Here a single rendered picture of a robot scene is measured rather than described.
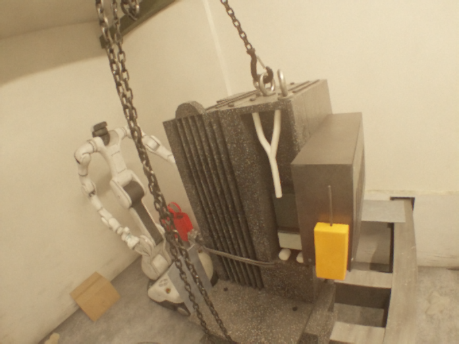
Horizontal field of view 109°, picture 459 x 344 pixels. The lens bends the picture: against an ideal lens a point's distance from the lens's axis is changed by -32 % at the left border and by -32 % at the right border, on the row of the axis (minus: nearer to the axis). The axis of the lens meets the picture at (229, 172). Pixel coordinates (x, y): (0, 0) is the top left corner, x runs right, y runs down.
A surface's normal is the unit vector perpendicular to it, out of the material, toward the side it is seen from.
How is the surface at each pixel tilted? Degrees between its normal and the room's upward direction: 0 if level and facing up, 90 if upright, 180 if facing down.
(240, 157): 90
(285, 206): 90
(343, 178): 90
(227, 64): 90
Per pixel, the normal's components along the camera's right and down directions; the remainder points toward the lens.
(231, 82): -0.52, 0.44
